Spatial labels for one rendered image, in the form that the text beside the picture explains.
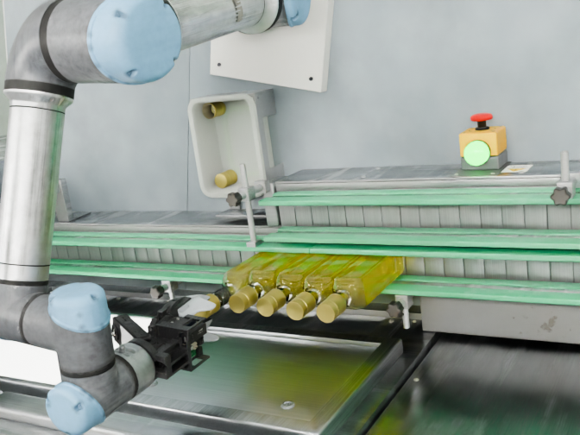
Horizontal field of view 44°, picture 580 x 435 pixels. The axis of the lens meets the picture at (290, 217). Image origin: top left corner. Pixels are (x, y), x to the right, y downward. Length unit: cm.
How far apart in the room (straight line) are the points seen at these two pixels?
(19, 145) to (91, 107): 88
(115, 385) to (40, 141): 35
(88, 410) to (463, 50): 91
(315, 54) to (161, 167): 53
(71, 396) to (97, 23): 48
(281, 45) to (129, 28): 64
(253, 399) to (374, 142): 60
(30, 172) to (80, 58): 18
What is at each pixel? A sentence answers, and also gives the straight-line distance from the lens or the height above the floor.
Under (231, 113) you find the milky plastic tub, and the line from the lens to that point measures 165.
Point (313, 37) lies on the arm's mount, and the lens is 152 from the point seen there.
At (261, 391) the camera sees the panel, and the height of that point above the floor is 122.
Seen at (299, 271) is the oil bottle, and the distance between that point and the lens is 131.
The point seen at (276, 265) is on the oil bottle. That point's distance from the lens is 136.
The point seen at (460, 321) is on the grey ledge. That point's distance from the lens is 142.
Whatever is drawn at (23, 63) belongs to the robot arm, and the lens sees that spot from 107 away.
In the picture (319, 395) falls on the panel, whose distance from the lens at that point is 121.
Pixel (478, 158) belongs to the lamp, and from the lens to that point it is 134.
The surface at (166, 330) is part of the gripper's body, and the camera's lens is 116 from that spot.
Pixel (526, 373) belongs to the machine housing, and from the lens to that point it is 131.
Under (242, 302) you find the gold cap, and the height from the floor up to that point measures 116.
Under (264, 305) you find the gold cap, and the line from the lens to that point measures 124.
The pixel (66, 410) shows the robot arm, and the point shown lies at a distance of 103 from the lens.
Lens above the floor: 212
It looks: 56 degrees down
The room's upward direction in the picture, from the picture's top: 119 degrees counter-clockwise
